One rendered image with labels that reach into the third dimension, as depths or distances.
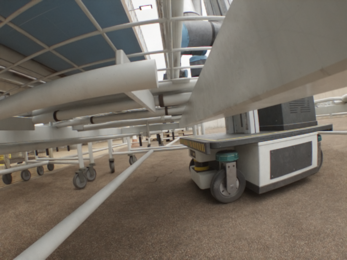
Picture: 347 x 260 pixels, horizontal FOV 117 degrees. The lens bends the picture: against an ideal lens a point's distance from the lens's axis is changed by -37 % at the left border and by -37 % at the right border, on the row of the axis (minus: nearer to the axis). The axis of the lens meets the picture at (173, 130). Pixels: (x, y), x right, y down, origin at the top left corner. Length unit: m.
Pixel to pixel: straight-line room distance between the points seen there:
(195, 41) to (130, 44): 0.58
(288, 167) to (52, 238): 0.92
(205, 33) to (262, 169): 0.67
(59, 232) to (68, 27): 0.34
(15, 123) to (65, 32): 0.36
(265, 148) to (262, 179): 0.14
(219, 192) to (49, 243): 0.70
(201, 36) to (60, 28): 0.68
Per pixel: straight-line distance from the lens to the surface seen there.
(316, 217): 0.76
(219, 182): 0.80
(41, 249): 0.33
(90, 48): 0.29
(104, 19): 0.22
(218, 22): 0.91
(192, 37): 0.81
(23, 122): 0.57
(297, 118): 1.06
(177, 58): 0.30
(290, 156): 0.91
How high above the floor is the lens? 0.38
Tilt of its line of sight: level
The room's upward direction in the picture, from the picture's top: 6 degrees counter-clockwise
